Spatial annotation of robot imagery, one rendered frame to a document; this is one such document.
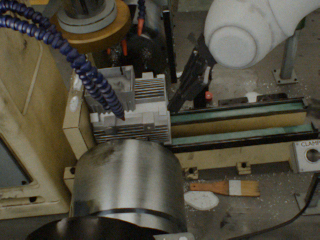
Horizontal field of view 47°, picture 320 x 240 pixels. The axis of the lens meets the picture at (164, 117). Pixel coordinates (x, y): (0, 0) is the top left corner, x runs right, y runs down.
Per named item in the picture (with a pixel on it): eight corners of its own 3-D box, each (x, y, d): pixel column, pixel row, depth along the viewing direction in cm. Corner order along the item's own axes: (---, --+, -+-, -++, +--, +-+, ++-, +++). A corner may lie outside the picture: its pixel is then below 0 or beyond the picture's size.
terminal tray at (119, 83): (91, 116, 96) (84, 97, 91) (95, 88, 103) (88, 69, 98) (136, 112, 95) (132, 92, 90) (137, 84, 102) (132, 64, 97)
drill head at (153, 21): (100, 109, 120) (78, 47, 101) (107, 35, 147) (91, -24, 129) (175, 100, 119) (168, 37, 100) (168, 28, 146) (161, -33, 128)
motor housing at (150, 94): (103, 163, 105) (86, 119, 90) (108, 114, 117) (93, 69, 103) (173, 156, 103) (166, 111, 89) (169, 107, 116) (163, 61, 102)
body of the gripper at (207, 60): (200, 22, 80) (182, 53, 86) (205, 46, 75) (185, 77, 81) (229, 33, 83) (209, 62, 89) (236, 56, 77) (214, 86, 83)
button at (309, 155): (306, 163, 82) (308, 162, 81) (303, 150, 83) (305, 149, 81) (319, 162, 82) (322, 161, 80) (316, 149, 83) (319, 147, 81)
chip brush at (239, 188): (190, 195, 108) (189, 193, 108) (190, 180, 111) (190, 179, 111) (261, 197, 105) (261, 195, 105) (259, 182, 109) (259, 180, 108)
